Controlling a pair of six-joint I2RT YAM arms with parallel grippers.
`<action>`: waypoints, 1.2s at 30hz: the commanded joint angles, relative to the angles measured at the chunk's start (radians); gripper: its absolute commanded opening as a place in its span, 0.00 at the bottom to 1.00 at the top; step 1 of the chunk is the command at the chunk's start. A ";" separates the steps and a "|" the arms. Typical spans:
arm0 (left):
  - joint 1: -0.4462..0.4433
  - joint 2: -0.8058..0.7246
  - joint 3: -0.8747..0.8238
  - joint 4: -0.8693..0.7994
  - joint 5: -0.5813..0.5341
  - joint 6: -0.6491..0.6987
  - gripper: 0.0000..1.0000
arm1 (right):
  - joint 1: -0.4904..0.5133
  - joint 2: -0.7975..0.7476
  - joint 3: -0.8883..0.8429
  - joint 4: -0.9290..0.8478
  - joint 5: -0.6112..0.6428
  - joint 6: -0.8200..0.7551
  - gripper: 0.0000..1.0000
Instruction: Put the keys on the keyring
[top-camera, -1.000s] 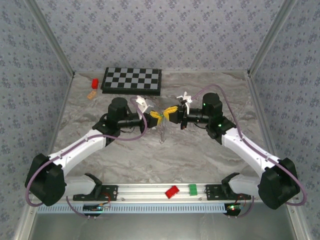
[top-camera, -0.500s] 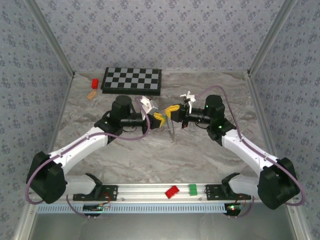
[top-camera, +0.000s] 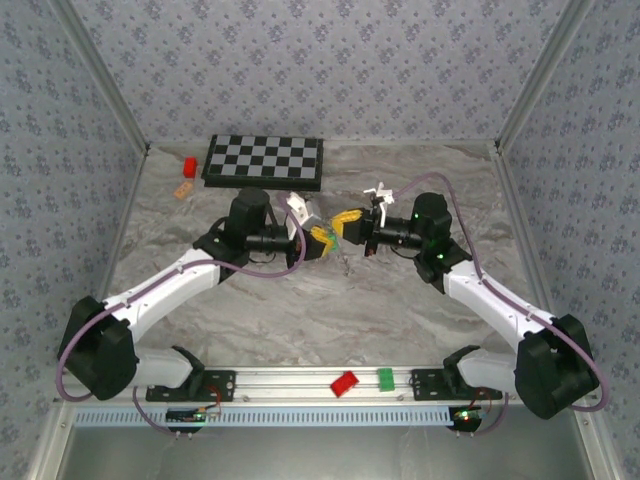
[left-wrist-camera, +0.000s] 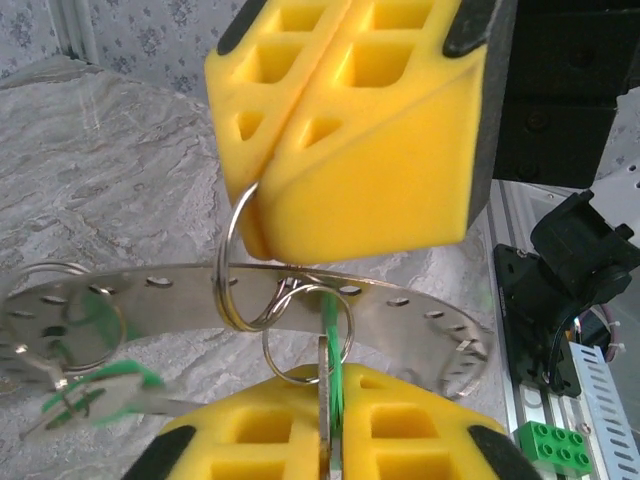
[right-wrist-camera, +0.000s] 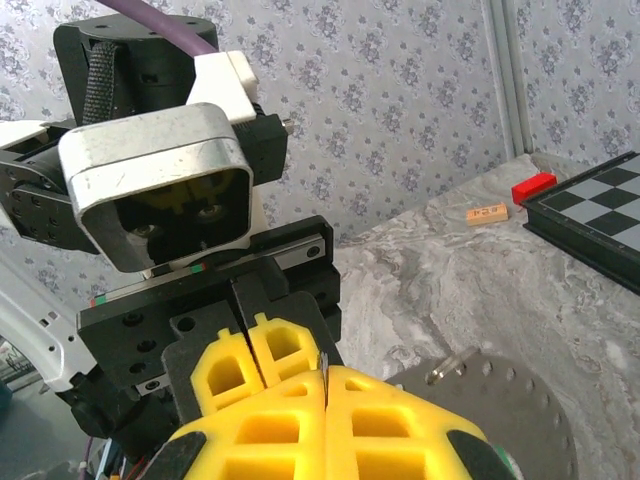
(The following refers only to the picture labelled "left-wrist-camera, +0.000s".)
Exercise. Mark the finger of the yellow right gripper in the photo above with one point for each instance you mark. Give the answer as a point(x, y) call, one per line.
point(390, 190)
point(235, 100)

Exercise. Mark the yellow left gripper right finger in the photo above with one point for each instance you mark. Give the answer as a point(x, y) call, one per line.
point(450, 440)

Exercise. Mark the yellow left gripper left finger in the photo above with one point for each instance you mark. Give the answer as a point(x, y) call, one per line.
point(210, 450)

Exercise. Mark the large perforated metal keyring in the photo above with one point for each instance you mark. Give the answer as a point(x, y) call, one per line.
point(190, 305)

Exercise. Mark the green toy brick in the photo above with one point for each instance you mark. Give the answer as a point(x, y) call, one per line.
point(552, 447)

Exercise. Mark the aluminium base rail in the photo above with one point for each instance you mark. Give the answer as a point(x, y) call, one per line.
point(510, 215)

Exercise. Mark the aluminium frame post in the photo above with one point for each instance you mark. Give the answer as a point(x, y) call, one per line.
point(80, 30)

